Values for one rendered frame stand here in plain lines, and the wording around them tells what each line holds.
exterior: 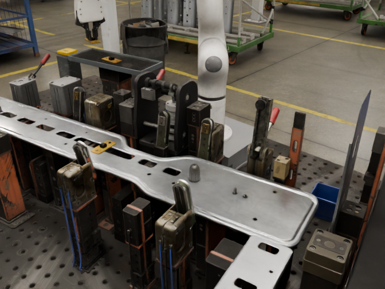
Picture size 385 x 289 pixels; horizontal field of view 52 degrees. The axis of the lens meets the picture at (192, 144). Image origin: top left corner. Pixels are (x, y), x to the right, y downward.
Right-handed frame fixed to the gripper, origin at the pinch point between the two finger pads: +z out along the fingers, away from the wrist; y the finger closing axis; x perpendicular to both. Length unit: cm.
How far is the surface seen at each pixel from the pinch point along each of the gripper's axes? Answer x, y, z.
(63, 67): -11.0, 10.1, 14.8
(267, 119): 84, -14, 8
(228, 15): -269, -295, 70
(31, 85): -12.3, 24.0, 20.1
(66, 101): 14.1, 18.2, 19.4
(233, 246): 102, 11, 26
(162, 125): 54, 1, 18
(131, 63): 18.9, -7.1, 8.1
